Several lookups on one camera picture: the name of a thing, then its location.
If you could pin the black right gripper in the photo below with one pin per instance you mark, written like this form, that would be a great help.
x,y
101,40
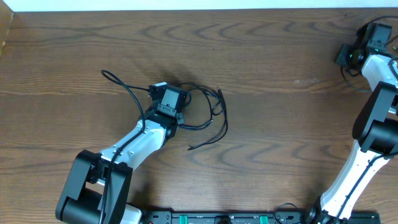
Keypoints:
x,y
341,58

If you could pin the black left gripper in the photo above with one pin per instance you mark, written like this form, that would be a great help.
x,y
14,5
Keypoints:
x,y
153,111

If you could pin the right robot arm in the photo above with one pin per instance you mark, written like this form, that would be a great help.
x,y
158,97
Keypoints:
x,y
374,134

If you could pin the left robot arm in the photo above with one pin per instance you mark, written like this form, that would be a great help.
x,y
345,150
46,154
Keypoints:
x,y
98,184

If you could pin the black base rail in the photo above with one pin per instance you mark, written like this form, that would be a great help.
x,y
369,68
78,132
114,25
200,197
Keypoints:
x,y
286,214

